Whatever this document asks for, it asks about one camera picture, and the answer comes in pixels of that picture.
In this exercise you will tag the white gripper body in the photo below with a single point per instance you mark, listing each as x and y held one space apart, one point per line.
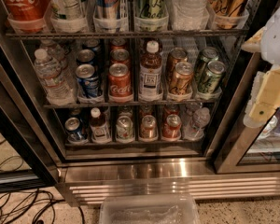
276 42

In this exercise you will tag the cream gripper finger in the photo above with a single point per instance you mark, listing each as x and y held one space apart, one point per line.
253 44
264 98

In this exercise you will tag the clear water bottle top shelf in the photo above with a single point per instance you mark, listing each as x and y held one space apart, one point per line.
186 15

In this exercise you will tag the right glass fridge door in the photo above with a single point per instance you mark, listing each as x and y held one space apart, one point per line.
245 149

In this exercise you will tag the glass fridge door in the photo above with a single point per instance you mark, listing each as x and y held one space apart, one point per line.
24 163
245 149

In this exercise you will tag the water bottle bottom shelf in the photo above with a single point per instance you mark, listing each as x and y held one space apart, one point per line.
195 129

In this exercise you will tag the brown tea bottle middle shelf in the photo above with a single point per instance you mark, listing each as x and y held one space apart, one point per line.
150 70

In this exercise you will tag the red can bottom shelf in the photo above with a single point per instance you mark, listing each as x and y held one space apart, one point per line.
171 126

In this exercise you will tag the green LaCroix can top shelf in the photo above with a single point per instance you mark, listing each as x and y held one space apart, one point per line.
150 9

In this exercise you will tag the copper can bottom shelf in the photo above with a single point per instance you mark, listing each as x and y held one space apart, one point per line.
148 127

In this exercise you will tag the green white can bottom shelf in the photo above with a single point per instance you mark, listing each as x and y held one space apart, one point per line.
124 128

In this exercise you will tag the stainless steel fridge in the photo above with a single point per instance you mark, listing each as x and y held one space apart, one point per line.
90 173

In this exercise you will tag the tea bottle bottom shelf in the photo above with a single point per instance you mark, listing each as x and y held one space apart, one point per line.
99 126

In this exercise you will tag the silver green can top shelf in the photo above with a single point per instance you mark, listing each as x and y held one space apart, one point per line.
69 16

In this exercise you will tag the blue can bottom shelf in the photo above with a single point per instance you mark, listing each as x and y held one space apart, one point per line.
75 129

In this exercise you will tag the water bottle middle shelf rear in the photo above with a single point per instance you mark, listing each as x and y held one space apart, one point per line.
55 51

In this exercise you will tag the water bottle middle shelf front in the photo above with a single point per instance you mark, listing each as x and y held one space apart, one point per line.
50 74

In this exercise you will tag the red Coca-Cola can top shelf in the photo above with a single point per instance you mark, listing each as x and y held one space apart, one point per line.
27 16

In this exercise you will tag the left glass fridge door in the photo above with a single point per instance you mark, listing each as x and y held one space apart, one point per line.
24 163

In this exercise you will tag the green can middle front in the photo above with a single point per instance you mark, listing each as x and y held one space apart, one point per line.
211 77

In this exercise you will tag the gold can middle rear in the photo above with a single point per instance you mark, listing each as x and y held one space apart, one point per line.
175 56

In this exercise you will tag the gold can middle front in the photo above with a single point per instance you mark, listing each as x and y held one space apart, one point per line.
181 78

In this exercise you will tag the red Coca-Cola can middle rear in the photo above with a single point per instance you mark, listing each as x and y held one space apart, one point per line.
120 56

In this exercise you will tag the red Coca-Cola can middle front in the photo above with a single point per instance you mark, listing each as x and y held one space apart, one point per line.
119 78

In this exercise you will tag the blue Red Bull can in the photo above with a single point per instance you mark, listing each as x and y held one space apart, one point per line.
108 9

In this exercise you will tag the blue Pepsi can rear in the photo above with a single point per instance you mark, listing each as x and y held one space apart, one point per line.
86 56

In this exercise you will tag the blue pepsi can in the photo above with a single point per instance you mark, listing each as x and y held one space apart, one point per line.
86 56
88 80

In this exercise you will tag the blue Pepsi can front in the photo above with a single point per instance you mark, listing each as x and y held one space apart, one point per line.
88 80

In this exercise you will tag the clear plastic bin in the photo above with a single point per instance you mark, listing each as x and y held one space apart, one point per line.
150 209

